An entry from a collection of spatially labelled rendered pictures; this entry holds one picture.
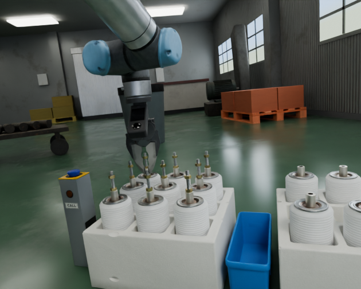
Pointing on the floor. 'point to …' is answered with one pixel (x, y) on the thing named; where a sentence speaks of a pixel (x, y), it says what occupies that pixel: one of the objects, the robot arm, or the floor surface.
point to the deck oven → (96, 91)
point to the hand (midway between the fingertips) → (146, 170)
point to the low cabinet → (184, 96)
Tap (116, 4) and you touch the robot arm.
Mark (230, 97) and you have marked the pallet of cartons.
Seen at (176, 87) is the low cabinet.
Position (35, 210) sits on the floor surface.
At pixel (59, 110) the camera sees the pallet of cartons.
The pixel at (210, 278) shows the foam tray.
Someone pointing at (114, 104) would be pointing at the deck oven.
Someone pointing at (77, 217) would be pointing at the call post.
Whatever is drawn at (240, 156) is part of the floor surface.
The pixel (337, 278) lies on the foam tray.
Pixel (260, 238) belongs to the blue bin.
